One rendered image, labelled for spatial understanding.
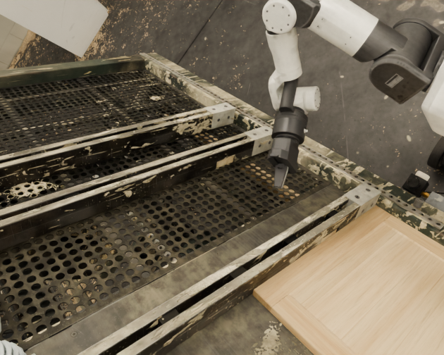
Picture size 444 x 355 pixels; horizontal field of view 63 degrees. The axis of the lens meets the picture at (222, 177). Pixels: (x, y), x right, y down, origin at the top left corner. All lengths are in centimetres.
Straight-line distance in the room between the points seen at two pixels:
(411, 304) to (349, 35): 63
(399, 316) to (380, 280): 10
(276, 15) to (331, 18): 12
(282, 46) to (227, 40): 212
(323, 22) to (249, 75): 194
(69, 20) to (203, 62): 168
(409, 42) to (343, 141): 146
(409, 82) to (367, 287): 48
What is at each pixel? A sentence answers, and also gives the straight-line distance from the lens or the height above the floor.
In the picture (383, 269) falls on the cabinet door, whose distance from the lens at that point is 106.
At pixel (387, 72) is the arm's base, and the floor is 135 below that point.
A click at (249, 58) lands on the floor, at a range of 285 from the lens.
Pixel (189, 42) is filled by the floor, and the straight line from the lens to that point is 331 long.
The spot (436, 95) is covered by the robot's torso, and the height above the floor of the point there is 133.
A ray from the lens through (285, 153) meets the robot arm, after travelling 93.
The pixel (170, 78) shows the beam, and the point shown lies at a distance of 190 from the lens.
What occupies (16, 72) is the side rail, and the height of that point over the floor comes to 143.
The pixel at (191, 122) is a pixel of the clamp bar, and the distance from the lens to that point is 141.
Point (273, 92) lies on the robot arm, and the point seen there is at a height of 130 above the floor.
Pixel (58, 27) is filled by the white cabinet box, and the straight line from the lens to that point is 427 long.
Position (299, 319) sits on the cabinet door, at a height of 134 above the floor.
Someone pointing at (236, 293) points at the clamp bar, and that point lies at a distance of 82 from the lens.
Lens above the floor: 213
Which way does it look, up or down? 54 degrees down
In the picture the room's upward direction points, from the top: 70 degrees counter-clockwise
